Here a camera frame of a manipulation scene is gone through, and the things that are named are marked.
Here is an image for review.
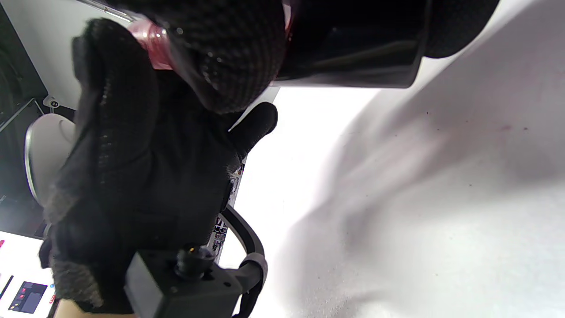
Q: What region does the person's left hand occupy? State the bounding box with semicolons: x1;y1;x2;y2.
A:
39;18;279;314

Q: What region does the person's right hand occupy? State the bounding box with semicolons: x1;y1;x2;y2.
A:
106;0;501;114

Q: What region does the clear soy sauce bottle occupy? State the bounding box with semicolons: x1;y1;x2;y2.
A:
274;0;433;89

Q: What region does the thin metal rod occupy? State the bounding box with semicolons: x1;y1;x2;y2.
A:
77;0;137;23

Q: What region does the metal tripod stand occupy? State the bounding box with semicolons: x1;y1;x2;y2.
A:
0;97;49;133

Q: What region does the bright computer screen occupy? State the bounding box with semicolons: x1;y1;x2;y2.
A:
0;230;58;318

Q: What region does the black left wrist camera module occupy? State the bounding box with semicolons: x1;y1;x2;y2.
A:
124;246;243;318

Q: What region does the black controller strap loop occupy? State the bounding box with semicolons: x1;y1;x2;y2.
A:
218;205;268;318

